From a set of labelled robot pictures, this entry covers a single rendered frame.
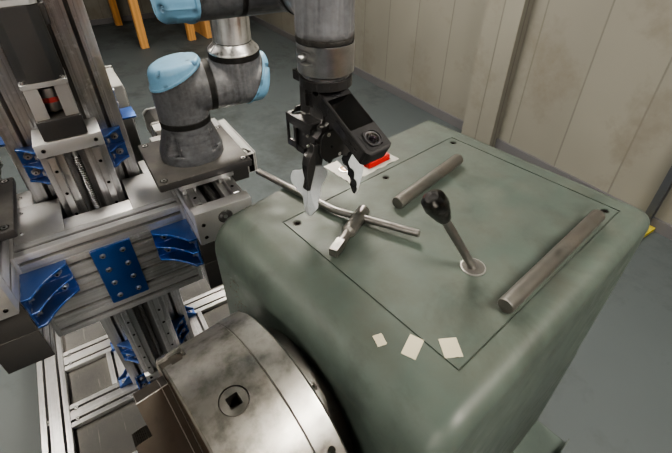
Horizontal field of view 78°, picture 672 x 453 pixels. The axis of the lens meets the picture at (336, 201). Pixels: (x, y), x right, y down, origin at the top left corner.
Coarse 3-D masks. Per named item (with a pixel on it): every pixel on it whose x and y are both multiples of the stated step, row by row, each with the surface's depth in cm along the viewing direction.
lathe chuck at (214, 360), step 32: (192, 352) 52; (224, 352) 51; (192, 384) 48; (224, 384) 48; (256, 384) 48; (192, 416) 45; (224, 416) 45; (256, 416) 46; (288, 416) 46; (224, 448) 43; (256, 448) 44; (288, 448) 45
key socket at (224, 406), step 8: (224, 392) 47; (232, 392) 47; (240, 392) 47; (224, 400) 46; (232, 400) 48; (240, 400) 47; (248, 400) 47; (224, 408) 46; (232, 408) 48; (240, 408) 46; (232, 416) 45
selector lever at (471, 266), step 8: (448, 224) 52; (448, 232) 53; (456, 232) 54; (456, 240) 54; (464, 248) 56; (464, 256) 57; (464, 264) 60; (472, 264) 58; (480, 264) 60; (464, 272) 59; (472, 272) 59; (480, 272) 59
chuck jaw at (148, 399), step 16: (160, 384) 52; (144, 400) 50; (160, 400) 51; (176, 400) 52; (144, 416) 50; (160, 416) 51; (176, 416) 52; (144, 432) 51; (160, 432) 50; (176, 432) 51; (192, 432) 52; (144, 448) 49; (160, 448) 50; (176, 448) 51; (192, 448) 52
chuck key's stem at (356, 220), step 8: (360, 208) 67; (368, 208) 68; (352, 216) 66; (360, 216) 66; (352, 224) 64; (360, 224) 65; (344, 232) 63; (352, 232) 64; (336, 240) 62; (344, 240) 62; (336, 248) 60; (336, 256) 61
